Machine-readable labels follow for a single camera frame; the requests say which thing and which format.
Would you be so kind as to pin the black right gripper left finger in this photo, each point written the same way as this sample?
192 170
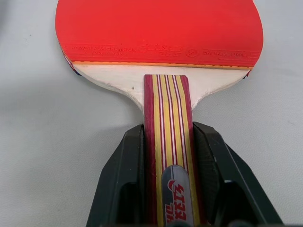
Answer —
118 175

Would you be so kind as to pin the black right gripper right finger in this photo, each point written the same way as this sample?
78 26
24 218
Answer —
227 179

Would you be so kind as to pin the red table tennis paddle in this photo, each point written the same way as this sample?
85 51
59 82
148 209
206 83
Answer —
154 30

